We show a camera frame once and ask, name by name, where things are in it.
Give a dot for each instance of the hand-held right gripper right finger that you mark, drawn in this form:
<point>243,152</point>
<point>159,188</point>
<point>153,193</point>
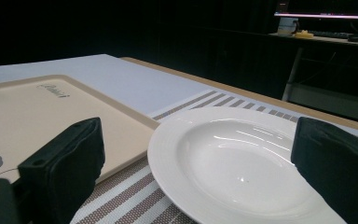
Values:
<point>335,165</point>

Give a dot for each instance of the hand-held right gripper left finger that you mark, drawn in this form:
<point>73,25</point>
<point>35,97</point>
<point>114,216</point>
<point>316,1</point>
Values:
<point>65,168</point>

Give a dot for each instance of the beige cutting board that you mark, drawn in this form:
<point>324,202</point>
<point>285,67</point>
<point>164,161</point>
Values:
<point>43,121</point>

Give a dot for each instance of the striped woven placemat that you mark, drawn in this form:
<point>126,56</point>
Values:
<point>130,199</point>

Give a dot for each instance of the background desk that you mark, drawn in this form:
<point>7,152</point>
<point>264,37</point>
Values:
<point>329,71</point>

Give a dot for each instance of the white deep plate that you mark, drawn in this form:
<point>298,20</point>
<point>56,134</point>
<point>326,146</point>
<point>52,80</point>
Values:
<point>230,168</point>

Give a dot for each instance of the black keyboard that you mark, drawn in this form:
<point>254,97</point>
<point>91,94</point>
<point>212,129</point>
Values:
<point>331,34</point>

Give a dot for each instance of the yellow object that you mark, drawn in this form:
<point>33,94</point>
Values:
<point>304,34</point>

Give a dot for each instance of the white cup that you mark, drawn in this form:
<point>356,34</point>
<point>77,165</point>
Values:
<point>286,26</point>

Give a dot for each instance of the computer monitor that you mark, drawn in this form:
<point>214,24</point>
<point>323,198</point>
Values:
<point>324,7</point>

